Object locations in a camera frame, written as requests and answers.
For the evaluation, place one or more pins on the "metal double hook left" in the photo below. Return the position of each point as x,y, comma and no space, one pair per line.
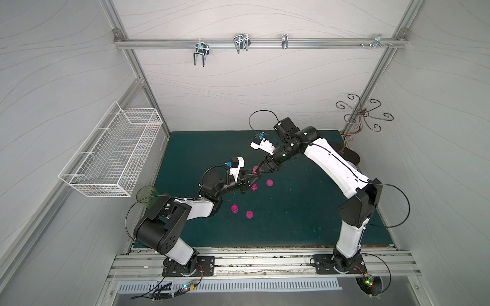
202,50

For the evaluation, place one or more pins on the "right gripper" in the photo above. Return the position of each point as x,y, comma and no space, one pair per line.
273,162

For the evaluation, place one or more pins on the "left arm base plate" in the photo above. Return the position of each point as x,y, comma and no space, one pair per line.
196,267

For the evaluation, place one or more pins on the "metal double hook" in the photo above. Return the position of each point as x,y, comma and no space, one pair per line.
242,42
202,50

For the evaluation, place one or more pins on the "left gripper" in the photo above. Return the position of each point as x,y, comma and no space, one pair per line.
237,182

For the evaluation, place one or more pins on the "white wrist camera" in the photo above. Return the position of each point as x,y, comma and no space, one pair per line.
261,143
234,167

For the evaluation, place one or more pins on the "metal double hook middle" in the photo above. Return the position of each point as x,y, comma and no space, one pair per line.
242,42

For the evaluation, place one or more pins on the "green table mat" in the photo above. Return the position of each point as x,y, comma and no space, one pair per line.
300,209

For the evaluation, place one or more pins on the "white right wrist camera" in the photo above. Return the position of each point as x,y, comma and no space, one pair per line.
261,143

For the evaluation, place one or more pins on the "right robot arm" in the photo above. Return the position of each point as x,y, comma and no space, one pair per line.
362,194

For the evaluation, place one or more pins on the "green plastic cup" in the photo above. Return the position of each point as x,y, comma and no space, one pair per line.
147,196

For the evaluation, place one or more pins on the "white wire basket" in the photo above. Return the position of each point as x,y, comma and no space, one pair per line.
110,160

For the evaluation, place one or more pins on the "small metal hook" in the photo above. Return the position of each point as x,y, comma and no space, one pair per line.
285,41

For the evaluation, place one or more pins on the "metal hook tree stand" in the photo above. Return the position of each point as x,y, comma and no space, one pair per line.
357,121

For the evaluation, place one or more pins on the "round black device with LED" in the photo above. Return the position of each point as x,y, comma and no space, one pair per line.
371,286

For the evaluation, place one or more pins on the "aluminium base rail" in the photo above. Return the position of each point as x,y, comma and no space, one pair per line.
266,262

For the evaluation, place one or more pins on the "aluminium top crossbar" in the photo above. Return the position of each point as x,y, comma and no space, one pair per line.
256,43

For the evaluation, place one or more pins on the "white slotted cable duct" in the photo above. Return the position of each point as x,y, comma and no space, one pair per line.
233,285

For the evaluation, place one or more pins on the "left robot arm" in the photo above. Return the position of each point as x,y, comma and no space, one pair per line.
161,226

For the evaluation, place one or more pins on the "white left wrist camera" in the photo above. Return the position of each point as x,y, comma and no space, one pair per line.
234,167

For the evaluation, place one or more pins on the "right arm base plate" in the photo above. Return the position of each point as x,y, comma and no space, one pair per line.
330,264

